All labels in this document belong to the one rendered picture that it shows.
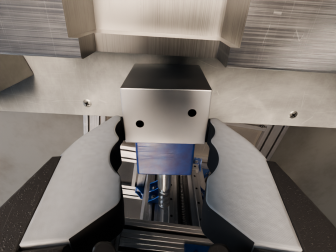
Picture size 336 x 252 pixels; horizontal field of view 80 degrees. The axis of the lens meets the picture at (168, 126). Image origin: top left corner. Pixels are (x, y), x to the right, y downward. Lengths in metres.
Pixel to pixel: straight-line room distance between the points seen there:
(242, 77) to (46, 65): 0.15
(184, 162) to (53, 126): 1.16
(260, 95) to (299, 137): 1.19
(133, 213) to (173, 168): 1.14
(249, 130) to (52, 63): 0.85
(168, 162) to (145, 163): 0.02
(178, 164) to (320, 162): 1.44
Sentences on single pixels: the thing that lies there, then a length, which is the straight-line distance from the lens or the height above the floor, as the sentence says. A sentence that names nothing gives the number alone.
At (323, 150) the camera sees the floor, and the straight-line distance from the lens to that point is 1.51.
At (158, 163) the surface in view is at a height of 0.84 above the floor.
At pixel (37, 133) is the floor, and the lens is 1.36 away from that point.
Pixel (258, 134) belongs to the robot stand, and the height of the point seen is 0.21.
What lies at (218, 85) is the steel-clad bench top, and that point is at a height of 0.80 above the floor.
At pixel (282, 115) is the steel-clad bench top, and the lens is 0.20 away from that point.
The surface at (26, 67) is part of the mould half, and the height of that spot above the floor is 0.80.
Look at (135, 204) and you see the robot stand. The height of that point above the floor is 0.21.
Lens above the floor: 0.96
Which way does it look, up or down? 59 degrees down
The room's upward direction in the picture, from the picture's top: 179 degrees counter-clockwise
